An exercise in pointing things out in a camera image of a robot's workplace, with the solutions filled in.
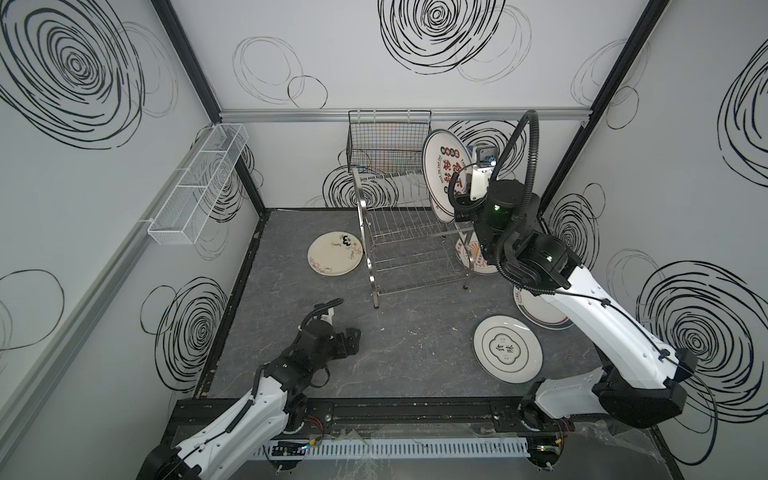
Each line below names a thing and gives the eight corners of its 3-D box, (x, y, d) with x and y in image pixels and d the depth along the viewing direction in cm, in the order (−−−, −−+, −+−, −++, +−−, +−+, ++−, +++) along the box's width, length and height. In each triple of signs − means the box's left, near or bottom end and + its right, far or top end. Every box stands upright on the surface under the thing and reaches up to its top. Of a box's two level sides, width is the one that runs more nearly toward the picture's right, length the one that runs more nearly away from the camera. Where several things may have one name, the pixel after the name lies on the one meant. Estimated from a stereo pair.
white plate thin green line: (480, 384, 81) (482, 382, 79) (468, 318, 93) (469, 315, 91) (549, 384, 81) (553, 382, 79) (528, 318, 93) (531, 315, 91)
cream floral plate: (305, 276, 103) (303, 273, 101) (313, 235, 115) (312, 231, 113) (361, 276, 102) (361, 272, 101) (364, 235, 114) (364, 231, 113)
